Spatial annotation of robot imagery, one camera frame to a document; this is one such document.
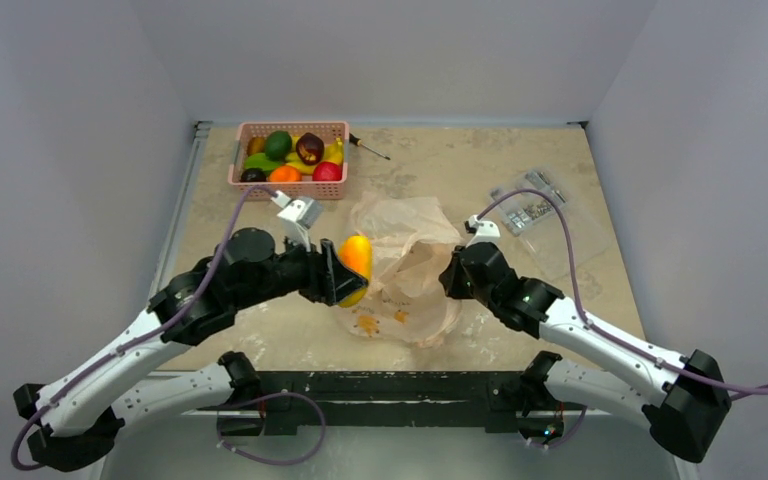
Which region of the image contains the yellow fake banana bunch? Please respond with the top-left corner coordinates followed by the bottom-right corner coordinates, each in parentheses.
top-left (285, 138), bottom-right (345, 176)

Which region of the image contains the red fake apple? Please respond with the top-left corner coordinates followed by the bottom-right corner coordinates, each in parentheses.
top-left (312, 161), bottom-right (343, 182)

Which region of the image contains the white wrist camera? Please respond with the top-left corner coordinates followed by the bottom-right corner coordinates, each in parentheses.
top-left (272, 190), bottom-right (324, 252)
top-left (464, 215), bottom-right (501, 247)

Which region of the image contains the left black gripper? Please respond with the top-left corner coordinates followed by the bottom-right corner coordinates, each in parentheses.
top-left (234, 227), bottom-right (366, 311)

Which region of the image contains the orange yellow fake mango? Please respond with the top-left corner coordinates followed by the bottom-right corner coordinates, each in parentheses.
top-left (338, 235), bottom-right (373, 308)

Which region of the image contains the clear plastic screw box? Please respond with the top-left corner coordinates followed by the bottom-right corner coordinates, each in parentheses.
top-left (489, 169), bottom-right (569, 236)

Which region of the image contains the orange fake fruit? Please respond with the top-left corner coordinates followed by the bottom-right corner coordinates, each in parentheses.
top-left (268, 165), bottom-right (303, 183)

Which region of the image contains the black handled screwdriver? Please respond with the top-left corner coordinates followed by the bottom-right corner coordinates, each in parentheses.
top-left (349, 133), bottom-right (391, 161)

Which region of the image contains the dark maroon fake fruit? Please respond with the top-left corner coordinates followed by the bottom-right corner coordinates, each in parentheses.
top-left (295, 132), bottom-right (325, 165)

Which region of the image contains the green fake mango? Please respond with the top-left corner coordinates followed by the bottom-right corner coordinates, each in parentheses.
top-left (243, 152), bottom-right (285, 176)

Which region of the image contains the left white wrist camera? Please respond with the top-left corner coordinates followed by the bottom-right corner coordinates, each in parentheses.
top-left (272, 190), bottom-right (324, 252)

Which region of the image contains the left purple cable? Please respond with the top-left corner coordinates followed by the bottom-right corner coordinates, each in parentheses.
top-left (10, 185), bottom-right (327, 472)

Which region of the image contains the purple cable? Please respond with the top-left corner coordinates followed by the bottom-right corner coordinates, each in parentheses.
top-left (10, 185), bottom-right (327, 472)
top-left (476, 188), bottom-right (768, 452)

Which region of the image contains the pink plastic basket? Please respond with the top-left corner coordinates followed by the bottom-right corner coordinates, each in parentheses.
top-left (227, 121), bottom-right (350, 200)

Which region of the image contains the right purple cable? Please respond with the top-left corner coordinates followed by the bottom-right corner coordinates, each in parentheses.
top-left (476, 188), bottom-right (768, 452)

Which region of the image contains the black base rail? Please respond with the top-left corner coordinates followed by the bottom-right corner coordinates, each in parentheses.
top-left (218, 369), bottom-right (587, 439)

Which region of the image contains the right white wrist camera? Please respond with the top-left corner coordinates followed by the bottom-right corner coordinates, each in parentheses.
top-left (464, 215), bottom-right (501, 247)

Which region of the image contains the brown fake kiwi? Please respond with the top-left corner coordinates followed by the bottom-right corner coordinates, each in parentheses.
top-left (245, 136), bottom-right (266, 157)

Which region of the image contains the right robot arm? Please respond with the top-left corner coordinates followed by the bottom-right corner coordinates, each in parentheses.
top-left (439, 242), bottom-right (732, 463)

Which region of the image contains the dark purple fake fruit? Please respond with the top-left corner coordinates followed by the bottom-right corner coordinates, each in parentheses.
top-left (240, 168), bottom-right (268, 183)

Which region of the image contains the translucent plastic bag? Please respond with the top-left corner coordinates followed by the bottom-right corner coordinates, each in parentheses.
top-left (336, 193), bottom-right (462, 347)

